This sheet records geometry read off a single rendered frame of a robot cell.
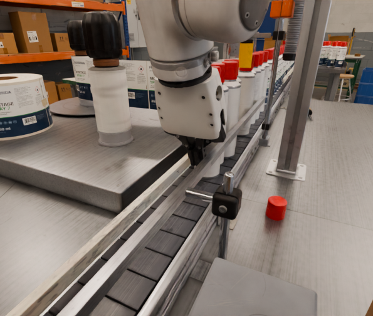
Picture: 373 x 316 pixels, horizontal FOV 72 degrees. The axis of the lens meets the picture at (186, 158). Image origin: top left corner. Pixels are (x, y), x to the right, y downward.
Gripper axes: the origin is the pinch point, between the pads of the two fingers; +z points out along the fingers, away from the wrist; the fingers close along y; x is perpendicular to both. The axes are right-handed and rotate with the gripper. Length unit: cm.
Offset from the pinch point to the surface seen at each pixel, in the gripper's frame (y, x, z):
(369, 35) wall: -127, -726, 242
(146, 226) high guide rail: -3.7, 20.0, -9.2
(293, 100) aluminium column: -13.3, -22.0, 1.3
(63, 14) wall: 394, -333, 65
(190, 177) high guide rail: -3.8, 10.0, -5.6
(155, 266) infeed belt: -2.9, 20.6, -0.7
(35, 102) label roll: 52, -8, 1
